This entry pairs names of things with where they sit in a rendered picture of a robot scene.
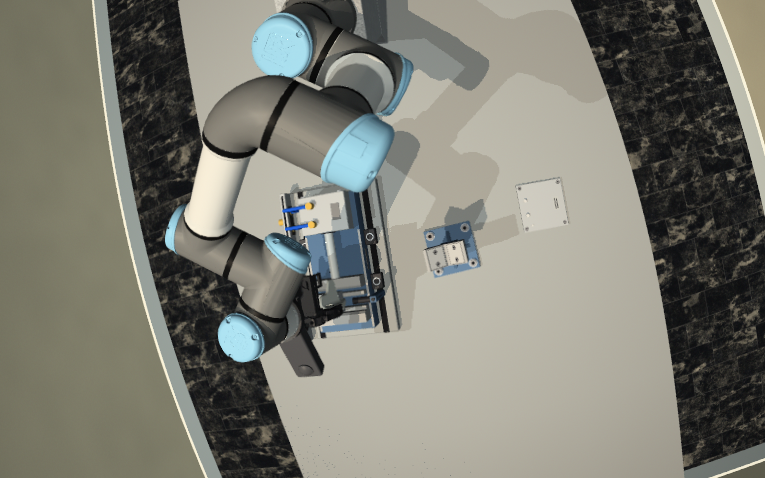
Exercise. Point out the grey flat bar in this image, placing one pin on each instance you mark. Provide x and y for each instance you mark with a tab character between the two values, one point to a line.
356	307

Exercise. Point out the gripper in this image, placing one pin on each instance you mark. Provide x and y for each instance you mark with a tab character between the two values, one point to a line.
316	316

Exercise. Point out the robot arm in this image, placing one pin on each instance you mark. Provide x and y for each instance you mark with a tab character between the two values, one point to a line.
326	133

